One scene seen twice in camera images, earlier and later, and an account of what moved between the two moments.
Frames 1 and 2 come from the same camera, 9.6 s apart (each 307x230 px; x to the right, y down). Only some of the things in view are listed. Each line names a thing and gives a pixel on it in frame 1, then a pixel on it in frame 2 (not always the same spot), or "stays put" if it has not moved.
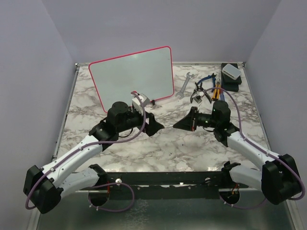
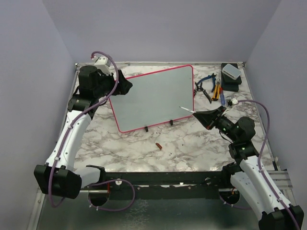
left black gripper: (153, 126) → (124, 85)
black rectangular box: (228, 84) stays put
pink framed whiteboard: (121, 78) → (155, 99)
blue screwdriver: (222, 97) stays put
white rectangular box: (231, 71) stays put
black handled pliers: (199, 88) stays put
